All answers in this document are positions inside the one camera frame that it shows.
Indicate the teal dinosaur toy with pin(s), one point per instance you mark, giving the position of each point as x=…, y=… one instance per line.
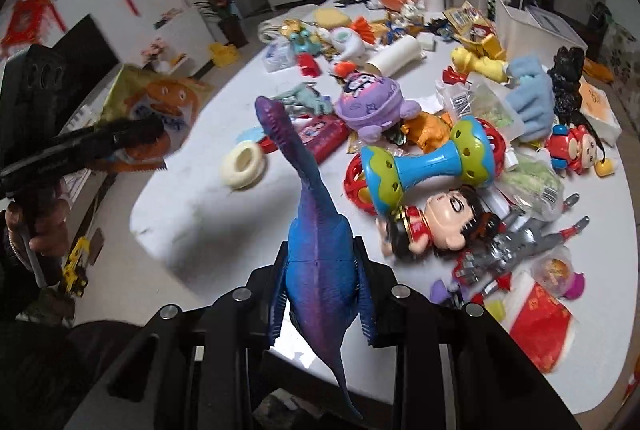
x=305, y=97

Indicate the orange carrot toy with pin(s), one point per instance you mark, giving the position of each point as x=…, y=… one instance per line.
x=361, y=29

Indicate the black-haired doll in red dress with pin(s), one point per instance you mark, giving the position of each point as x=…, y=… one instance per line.
x=440, y=220

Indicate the pink flowers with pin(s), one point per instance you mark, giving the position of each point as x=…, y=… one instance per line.
x=154, y=51

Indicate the yellow snack packets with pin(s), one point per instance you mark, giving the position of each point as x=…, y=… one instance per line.
x=475, y=27

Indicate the red paper wall decoration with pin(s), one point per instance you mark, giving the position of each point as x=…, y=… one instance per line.
x=30, y=20

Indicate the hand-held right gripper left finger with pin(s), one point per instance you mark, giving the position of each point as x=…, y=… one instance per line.
x=277, y=320

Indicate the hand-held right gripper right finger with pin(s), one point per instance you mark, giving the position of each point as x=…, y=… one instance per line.
x=369, y=320

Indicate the blue green rattle toy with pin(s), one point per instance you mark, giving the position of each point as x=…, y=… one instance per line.
x=425, y=162

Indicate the blue purple dinosaur toy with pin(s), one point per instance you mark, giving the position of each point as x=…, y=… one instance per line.
x=312, y=235

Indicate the white cabinet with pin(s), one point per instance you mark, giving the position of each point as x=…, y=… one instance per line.
x=187, y=35

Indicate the red envelope packet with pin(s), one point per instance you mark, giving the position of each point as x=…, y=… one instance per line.
x=540, y=325

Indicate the small purple toy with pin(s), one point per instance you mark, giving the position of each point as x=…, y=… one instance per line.
x=442, y=292

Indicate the purple plush toy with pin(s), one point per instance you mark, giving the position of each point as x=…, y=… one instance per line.
x=370, y=102

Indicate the floral patterned sofa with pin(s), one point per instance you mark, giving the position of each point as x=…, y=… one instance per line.
x=622, y=55

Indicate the clear packet blue print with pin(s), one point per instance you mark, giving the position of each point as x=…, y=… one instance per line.
x=280, y=57

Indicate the yellow plush toy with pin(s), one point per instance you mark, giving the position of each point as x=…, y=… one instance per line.
x=477, y=62

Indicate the silver red robot figure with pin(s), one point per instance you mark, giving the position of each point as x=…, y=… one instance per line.
x=520, y=245

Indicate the person's dark clothing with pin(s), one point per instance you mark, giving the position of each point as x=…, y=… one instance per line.
x=60, y=375

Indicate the orange white tissue pack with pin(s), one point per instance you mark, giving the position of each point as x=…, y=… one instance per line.
x=600, y=107

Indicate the clear bag with green contents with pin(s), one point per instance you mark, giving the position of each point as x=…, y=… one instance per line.
x=482, y=107

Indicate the orange dinosaur toy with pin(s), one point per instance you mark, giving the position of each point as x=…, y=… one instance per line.
x=427, y=130

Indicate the yellow toy excavator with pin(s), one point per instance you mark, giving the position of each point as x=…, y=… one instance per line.
x=75, y=267

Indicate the small teal toy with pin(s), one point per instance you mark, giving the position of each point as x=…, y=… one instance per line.
x=303, y=40

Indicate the yellow orange snack packet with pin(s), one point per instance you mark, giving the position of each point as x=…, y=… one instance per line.
x=160, y=97

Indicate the white round toy green print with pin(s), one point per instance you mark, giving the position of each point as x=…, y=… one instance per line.
x=347, y=42

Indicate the black plastic bag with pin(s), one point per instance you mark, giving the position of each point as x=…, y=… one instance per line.
x=570, y=80

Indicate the yellow sponge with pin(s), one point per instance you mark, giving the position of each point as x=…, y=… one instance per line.
x=331, y=17

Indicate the person's left hand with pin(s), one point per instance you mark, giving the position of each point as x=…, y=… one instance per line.
x=50, y=235

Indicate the red pink packet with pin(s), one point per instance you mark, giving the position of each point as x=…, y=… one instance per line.
x=322, y=137

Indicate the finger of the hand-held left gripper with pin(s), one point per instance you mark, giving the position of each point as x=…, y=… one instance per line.
x=125, y=132
x=65, y=165

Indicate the white storage box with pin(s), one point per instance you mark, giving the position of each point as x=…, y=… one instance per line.
x=530, y=30

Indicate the red cartoon doll toy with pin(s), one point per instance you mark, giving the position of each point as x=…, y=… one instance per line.
x=575, y=150

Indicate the light blue plush toy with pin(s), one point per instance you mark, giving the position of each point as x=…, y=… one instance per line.
x=530, y=95

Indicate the clear capsule toy purple base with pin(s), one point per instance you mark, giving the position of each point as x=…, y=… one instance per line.
x=557, y=272

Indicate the orange white small toy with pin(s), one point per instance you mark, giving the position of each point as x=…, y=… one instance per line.
x=342, y=69

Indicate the clear bag of green vegetables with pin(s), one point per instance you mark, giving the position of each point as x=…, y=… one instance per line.
x=535, y=185

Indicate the yellow plastic bag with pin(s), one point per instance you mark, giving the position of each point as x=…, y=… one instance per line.
x=223, y=55

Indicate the black television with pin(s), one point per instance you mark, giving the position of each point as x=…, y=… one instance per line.
x=87, y=47

